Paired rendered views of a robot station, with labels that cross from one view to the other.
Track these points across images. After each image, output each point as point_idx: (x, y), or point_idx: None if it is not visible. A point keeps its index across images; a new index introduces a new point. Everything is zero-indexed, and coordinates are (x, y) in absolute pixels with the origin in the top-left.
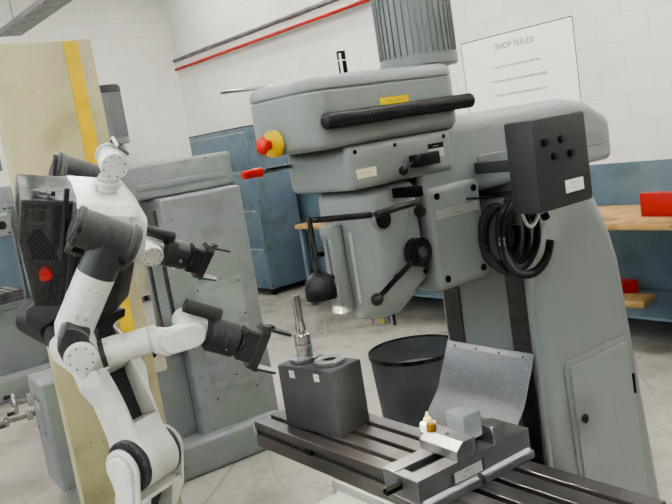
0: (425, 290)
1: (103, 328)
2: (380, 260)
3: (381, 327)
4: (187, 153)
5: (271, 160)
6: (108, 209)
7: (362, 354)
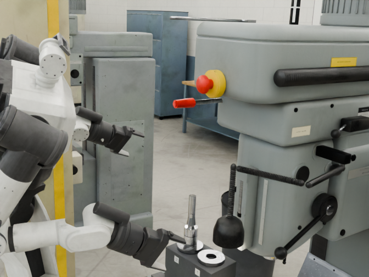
0: None
1: (22, 200)
2: (289, 212)
3: (224, 159)
4: (123, 19)
5: (175, 35)
6: (40, 106)
7: (210, 177)
